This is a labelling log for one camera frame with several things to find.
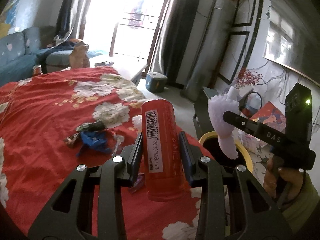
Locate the clear wrapper with red print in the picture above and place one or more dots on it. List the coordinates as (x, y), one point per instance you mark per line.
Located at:
(117, 142)

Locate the wall television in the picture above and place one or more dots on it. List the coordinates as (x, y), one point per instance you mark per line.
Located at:
(287, 35)

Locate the blue storage stool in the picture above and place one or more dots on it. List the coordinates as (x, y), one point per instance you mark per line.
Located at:
(156, 82)

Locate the blue sofa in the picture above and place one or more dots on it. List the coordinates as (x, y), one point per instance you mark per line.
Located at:
(15, 55)

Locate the red floral table cloth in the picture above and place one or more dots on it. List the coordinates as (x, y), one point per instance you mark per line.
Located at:
(37, 130)

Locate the grey window curtain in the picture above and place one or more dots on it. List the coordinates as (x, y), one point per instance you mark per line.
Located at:
(75, 7)

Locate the purple clear snack wrapper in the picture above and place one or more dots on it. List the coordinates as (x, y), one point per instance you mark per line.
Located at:
(137, 186)

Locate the hanging clothes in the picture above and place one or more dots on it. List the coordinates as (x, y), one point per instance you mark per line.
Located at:
(137, 15)

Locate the small red can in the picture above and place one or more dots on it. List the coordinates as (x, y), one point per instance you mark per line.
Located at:
(37, 70)

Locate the person's right forearm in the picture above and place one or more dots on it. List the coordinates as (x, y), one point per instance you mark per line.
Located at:
(306, 205)

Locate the dark window curtain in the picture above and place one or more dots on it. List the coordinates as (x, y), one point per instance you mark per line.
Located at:
(175, 30)

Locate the white coffee table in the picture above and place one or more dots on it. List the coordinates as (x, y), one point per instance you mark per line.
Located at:
(130, 70)

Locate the brown snack wrapper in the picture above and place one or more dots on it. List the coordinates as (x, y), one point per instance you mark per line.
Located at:
(71, 140)

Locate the black chair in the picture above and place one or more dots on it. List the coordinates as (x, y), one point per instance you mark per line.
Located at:
(202, 115)

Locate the red printed box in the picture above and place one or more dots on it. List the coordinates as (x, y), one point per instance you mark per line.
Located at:
(271, 116)

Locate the colourful wall map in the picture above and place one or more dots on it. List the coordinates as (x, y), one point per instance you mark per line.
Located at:
(8, 17)

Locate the grey standing air conditioner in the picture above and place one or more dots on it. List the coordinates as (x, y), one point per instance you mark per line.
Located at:
(212, 47)

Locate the red drink can with barcode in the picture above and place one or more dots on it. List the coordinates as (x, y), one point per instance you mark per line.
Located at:
(162, 150)

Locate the blue plastic wrapper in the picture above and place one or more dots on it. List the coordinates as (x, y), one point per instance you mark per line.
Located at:
(93, 138)

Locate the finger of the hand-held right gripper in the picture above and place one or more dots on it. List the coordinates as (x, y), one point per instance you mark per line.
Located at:
(240, 121)

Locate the brown paper bag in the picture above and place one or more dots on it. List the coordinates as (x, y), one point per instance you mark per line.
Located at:
(78, 55)

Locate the dark green snack wrapper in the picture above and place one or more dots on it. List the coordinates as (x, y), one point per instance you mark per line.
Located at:
(93, 126)

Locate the red berry branch decoration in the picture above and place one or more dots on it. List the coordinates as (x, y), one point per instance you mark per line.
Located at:
(248, 77)

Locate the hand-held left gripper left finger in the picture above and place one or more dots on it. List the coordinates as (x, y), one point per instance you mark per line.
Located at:
(136, 155)

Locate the person's right hand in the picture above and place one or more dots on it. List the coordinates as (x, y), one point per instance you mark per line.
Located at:
(271, 182)

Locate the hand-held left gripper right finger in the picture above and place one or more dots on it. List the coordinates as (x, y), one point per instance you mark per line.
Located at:
(185, 155)

